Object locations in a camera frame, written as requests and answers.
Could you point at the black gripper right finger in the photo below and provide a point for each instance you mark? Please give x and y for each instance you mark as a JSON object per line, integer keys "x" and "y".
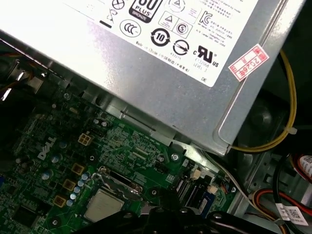
{"x": 219, "y": 224}

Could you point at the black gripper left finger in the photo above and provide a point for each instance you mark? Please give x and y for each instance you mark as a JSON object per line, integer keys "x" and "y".
{"x": 136, "y": 221}

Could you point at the metal socket cover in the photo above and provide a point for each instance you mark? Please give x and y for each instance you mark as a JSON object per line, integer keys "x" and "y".
{"x": 126, "y": 189}

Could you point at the silver CPU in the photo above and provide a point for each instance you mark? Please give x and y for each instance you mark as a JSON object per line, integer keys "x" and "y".
{"x": 103, "y": 206}

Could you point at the CPU socket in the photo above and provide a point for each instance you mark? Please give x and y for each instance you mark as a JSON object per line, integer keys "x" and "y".
{"x": 124, "y": 200}

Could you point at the blue RAM stick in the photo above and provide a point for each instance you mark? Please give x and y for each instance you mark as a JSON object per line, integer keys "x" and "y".
{"x": 208, "y": 203}

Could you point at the green motherboard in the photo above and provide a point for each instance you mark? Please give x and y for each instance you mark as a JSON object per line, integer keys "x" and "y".
{"x": 122, "y": 151}

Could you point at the yellow square inductor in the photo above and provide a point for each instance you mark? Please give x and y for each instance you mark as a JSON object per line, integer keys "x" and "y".
{"x": 59, "y": 201}
{"x": 78, "y": 169}
{"x": 69, "y": 184}

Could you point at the cream four pin socket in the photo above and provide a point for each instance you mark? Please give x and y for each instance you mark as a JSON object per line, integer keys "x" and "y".
{"x": 85, "y": 139}

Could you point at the black square chip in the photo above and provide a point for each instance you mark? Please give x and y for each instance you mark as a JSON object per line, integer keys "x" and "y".
{"x": 28, "y": 217}

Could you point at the black PC case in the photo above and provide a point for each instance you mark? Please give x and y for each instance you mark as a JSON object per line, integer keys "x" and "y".
{"x": 268, "y": 112}

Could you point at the grey power supply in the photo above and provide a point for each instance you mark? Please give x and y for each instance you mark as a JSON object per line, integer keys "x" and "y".
{"x": 146, "y": 85}

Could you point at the blue board connector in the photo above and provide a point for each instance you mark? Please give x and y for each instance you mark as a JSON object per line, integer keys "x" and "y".
{"x": 1, "y": 184}

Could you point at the red white sticker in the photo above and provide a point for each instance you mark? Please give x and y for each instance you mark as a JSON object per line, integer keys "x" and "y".
{"x": 248, "y": 61}

